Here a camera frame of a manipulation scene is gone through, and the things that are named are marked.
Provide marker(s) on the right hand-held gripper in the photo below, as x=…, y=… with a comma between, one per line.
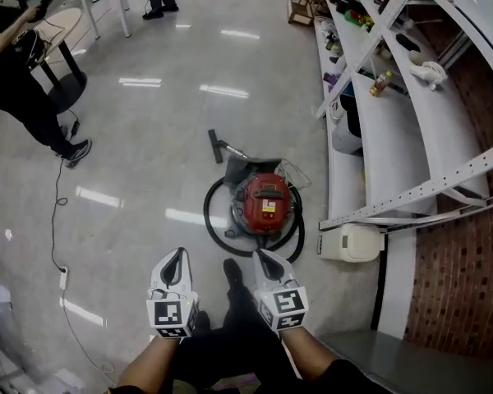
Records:
x=285, y=308

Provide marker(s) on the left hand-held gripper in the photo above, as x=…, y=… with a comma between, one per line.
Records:
x=170, y=313

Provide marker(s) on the red vacuum cleaner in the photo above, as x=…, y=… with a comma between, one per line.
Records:
x=266, y=205

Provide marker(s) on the person's right forearm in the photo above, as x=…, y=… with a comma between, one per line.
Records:
x=308, y=351

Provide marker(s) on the person's left forearm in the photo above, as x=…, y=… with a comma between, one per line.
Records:
x=148, y=363

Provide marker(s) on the white power strip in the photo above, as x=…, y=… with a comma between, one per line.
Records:
x=64, y=277

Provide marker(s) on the black vacuum floor nozzle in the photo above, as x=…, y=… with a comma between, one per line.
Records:
x=216, y=146

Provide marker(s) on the black power adapter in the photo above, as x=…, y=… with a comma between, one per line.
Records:
x=75, y=127

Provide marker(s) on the person's black shoe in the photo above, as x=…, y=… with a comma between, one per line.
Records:
x=232, y=273

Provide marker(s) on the person's black trouser legs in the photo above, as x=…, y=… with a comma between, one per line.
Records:
x=238, y=343

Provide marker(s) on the white plastic waste bin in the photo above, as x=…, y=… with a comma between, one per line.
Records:
x=353, y=242

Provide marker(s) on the grey cloth bag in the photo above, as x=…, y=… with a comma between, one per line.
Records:
x=240, y=168

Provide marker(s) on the white bucket with black liner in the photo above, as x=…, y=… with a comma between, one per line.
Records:
x=347, y=129

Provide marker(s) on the grey counter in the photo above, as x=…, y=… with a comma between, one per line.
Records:
x=415, y=363

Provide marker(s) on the white metal shelving rack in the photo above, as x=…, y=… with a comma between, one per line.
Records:
x=394, y=138

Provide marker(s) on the amber drink bottle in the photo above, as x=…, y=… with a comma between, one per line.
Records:
x=381, y=83

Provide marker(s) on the round table with black base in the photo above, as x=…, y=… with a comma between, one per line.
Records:
x=65, y=68

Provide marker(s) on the white crumpled cloth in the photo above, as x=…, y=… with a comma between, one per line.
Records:
x=429, y=74

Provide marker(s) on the green and red toy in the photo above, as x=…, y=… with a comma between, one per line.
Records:
x=358, y=19

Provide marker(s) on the black object on shelf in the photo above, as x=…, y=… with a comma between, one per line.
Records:
x=408, y=42

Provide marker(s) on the wooden crate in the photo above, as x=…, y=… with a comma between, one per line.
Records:
x=304, y=2

